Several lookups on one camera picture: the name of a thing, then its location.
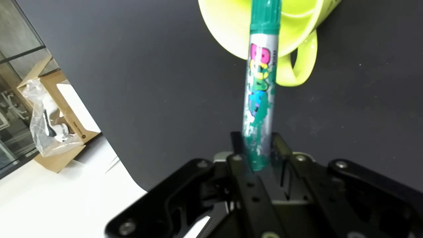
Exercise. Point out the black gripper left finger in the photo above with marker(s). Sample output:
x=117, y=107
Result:
x=185, y=203

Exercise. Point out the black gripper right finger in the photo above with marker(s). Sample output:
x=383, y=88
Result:
x=370, y=199

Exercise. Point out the green marker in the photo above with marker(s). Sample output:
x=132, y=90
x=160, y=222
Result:
x=260, y=88

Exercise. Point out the yellow mug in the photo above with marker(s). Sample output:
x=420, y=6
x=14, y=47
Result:
x=228, y=27

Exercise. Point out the brown cardboard box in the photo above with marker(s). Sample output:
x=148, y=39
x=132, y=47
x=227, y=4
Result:
x=63, y=160

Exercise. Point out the clear plastic bag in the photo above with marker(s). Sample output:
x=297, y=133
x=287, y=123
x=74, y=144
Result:
x=46, y=127

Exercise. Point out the black framed glass partition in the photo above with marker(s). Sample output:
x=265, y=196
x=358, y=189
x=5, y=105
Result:
x=17, y=53

